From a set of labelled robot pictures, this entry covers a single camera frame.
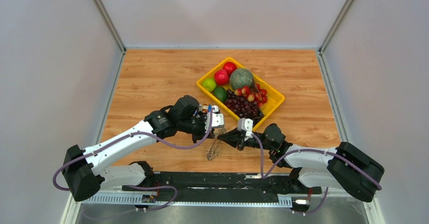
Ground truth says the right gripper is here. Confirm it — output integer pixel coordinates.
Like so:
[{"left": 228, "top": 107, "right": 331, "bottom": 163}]
[{"left": 217, "top": 127, "right": 274, "bottom": 151}]

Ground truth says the keyring chain with green tag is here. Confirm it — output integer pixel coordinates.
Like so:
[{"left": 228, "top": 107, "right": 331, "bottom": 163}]
[{"left": 205, "top": 127, "right": 229, "bottom": 161}]

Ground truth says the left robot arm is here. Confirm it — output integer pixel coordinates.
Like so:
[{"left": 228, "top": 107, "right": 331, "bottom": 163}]
[{"left": 53, "top": 95, "right": 224, "bottom": 202}]

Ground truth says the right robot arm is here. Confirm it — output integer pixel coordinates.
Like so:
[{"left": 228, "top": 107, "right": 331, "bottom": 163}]
[{"left": 218, "top": 123, "right": 384, "bottom": 202}]

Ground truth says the pile of tagged keys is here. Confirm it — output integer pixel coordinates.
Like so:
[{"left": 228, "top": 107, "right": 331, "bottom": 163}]
[{"left": 193, "top": 104, "right": 219, "bottom": 116}]

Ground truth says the purple grape bunch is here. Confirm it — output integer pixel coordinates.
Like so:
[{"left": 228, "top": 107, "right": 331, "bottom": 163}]
[{"left": 224, "top": 89, "right": 265, "bottom": 121}]

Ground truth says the dark green lime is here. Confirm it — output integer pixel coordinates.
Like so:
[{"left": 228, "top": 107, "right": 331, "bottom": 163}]
[{"left": 212, "top": 86, "right": 228, "bottom": 103}]

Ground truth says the yellow plastic tray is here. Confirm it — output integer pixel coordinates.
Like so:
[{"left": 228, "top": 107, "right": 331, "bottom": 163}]
[{"left": 196, "top": 57, "right": 285, "bottom": 130}]

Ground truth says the light green apple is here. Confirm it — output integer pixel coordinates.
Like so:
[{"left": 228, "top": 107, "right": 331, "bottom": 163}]
[{"left": 201, "top": 78, "right": 217, "bottom": 93}]

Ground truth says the red apple near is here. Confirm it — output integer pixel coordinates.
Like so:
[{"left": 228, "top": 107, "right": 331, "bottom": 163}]
[{"left": 213, "top": 69, "right": 229, "bottom": 85}]

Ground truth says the red apple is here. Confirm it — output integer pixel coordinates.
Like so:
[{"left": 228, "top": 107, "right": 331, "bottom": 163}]
[
  {"left": 223, "top": 62, "right": 237, "bottom": 76},
  {"left": 213, "top": 69, "right": 229, "bottom": 85}
]

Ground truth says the green netted melon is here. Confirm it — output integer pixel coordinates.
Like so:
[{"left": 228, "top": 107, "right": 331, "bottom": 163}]
[{"left": 229, "top": 68, "right": 254, "bottom": 90}]

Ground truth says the red apple far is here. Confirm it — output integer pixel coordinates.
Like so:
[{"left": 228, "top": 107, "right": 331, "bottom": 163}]
[{"left": 223, "top": 62, "right": 237, "bottom": 76}]

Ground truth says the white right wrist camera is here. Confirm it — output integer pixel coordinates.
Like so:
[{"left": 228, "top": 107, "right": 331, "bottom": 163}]
[{"left": 237, "top": 118, "right": 253, "bottom": 142}]

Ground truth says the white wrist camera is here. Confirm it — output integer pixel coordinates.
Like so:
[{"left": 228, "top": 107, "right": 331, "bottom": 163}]
[
  {"left": 207, "top": 105, "right": 225, "bottom": 129},
  {"left": 237, "top": 118, "right": 253, "bottom": 142}
]

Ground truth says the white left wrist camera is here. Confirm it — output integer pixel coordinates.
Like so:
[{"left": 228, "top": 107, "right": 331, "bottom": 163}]
[{"left": 207, "top": 105, "right": 225, "bottom": 129}]

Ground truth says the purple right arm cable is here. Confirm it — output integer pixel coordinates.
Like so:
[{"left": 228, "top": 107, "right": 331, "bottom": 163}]
[{"left": 251, "top": 133, "right": 383, "bottom": 192}]

